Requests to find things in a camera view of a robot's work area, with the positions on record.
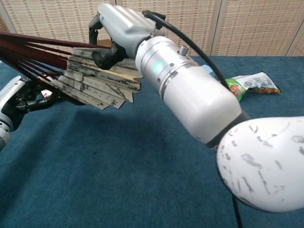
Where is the right black-fingered robot hand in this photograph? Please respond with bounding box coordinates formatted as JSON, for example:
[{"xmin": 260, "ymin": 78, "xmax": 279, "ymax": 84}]
[{"xmin": 89, "ymin": 3, "xmax": 166, "ymax": 71}]

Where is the left black-fingered robot hand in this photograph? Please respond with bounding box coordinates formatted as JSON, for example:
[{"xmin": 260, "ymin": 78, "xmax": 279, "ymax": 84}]
[{"xmin": 0, "ymin": 76, "xmax": 60, "ymax": 132}]

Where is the red-ribbed paper folding fan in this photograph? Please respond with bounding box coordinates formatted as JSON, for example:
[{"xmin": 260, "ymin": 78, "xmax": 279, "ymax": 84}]
[{"xmin": 0, "ymin": 32, "xmax": 143, "ymax": 111}]

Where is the brown cardboard takeout box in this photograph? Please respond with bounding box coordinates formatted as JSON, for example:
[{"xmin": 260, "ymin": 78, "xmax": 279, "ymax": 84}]
[{"xmin": 96, "ymin": 39, "xmax": 113, "ymax": 48}]

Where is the woven bamboo screen panel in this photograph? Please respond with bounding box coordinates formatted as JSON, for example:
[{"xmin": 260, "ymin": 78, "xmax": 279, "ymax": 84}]
[
  {"xmin": 0, "ymin": 0, "xmax": 121, "ymax": 48},
  {"xmin": 210, "ymin": 0, "xmax": 297, "ymax": 57},
  {"xmin": 290, "ymin": 30, "xmax": 304, "ymax": 57},
  {"xmin": 120, "ymin": 0, "xmax": 220, "ymax": 57}
]

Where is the light blue cube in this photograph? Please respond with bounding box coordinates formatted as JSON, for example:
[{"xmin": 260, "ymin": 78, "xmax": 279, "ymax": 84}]
[{"xmin": 201, "ymin": 64, "xmax": 214, "ymax": 75}]

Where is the blue felt table cloth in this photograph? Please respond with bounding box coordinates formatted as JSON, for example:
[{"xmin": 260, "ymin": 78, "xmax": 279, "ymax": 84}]
[{"xmin": 0, "ymin": 55, "xmax": 304, "ymax": 228}]

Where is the green white snack bag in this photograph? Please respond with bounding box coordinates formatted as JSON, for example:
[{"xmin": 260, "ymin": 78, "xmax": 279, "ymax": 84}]
[{"xmin": 224, "ymin": 72, "xmax": 283, "ymax": 103}]

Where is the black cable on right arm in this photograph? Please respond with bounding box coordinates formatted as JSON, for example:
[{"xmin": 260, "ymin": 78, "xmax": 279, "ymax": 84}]
[{"xmin": 142, "ymin": 10, "xmax": 243, "ymax": 228}]

